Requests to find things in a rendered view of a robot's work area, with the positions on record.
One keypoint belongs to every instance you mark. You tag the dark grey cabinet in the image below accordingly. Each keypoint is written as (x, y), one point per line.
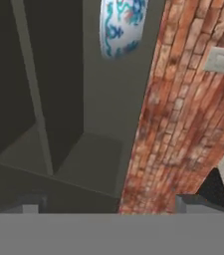
(60, 83)

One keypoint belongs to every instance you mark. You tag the grey wall socket plate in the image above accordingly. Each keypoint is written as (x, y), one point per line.
(223, 60)

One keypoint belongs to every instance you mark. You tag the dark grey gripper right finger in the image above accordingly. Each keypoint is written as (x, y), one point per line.
(185, 203)

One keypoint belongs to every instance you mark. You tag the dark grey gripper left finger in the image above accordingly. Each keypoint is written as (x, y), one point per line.
(30, 203)

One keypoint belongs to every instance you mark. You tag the white bowl with blue pattern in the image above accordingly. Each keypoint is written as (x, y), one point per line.
(121, 26)

